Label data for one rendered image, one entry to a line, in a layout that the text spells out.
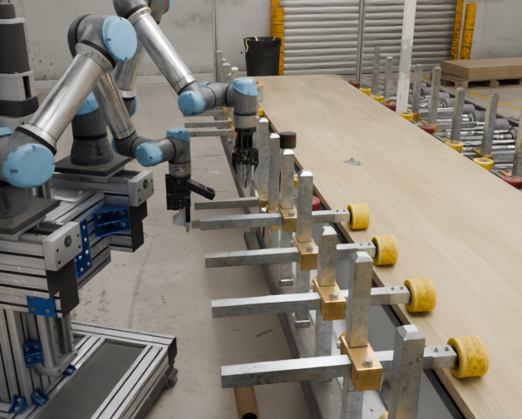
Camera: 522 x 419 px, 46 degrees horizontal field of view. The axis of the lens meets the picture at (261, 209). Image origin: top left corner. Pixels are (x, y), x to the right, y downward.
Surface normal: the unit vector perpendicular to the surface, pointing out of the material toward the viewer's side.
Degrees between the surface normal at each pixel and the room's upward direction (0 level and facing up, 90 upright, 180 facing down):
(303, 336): 0
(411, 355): 90
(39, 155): 95
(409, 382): 90
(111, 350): 0
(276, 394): 0
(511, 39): 90
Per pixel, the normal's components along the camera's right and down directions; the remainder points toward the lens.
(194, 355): 0.00, -0.93
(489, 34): 0.26, 0.36
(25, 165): 0.71, 0.34
